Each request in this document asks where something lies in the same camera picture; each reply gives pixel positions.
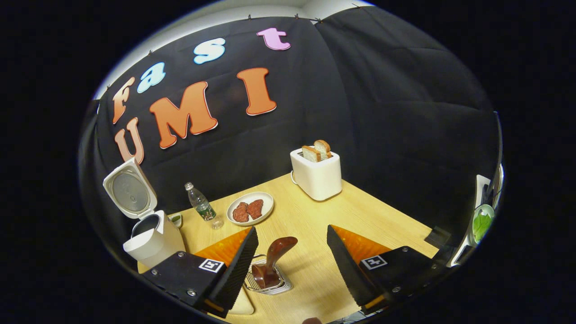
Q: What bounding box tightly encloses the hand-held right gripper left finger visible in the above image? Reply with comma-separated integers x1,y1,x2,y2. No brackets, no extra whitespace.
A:
144,226,260,319

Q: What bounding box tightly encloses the small black block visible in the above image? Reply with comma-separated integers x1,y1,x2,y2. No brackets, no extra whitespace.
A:
425,226,452,249

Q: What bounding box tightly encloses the bowl of green leaves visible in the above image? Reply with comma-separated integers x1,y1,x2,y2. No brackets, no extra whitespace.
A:
469,204,496,245

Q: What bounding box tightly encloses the red meat piece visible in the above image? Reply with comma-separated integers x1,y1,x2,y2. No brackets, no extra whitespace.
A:
232,202,250,223
246,199,265,220

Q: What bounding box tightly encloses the brown wooden spoon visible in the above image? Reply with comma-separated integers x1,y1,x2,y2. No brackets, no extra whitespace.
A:
251,236,298,288

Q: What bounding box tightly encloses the black backdrop cloth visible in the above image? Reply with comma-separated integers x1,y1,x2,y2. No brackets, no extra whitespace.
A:
79,5,501,266

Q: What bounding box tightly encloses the clear plastic container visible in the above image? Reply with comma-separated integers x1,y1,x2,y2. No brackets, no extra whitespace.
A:
225,288,256,316

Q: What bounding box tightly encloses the white plate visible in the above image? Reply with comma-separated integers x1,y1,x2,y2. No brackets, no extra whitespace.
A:
226,192,275,226

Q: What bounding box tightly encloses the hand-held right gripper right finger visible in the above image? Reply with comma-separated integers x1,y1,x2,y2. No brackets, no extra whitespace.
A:
327,224,450,315

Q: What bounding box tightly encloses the white rice cooker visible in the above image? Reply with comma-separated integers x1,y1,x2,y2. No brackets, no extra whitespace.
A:
103,157,186,270

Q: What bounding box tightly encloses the white toaster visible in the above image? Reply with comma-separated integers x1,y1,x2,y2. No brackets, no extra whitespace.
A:
289,148,342,201

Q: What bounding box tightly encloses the clear plastic water bottle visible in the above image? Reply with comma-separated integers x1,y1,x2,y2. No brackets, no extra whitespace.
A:
184,182,224,230

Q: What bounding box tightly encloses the white box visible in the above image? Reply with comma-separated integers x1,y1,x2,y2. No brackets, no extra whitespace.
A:
475,175,491,212

